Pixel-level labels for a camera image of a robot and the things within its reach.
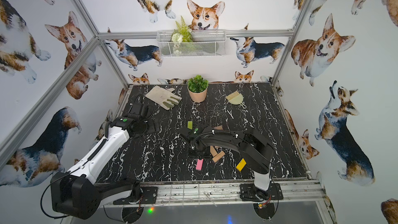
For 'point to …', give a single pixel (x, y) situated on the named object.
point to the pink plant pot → (198, 97)
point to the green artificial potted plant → (197, 84)
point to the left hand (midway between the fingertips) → (153, 125)
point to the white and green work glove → (165, 98)
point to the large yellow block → (241, 165)
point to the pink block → (199, 164)
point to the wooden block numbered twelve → (218, 156)
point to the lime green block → (189, 124)
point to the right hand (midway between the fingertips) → (195, 158)
